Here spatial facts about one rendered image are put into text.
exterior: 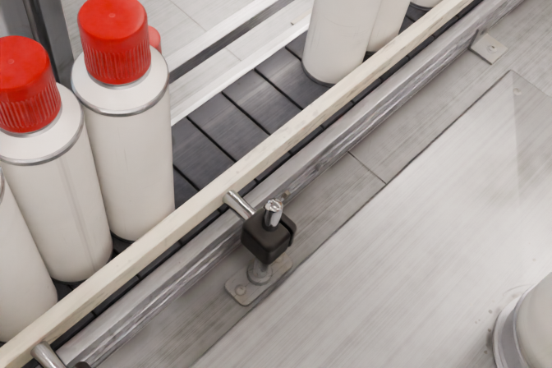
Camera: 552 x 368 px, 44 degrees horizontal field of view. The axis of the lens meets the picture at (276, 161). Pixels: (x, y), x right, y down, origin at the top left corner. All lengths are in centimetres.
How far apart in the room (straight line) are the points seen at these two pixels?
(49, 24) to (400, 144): 32
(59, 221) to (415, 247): 26
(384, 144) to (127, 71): 33
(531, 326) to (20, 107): 32
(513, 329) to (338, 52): 24
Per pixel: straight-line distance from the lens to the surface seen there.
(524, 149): 60
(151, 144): 39
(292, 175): 53
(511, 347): 49
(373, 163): 61
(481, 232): 55
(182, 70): 49
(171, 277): 49
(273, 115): 56
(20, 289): 41
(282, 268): 54
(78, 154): 37
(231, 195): 48
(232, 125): 55
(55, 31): 53
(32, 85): 32
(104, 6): 35
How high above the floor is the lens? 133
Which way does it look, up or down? 57 degrees down
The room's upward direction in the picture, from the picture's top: 11 degrees clockwise
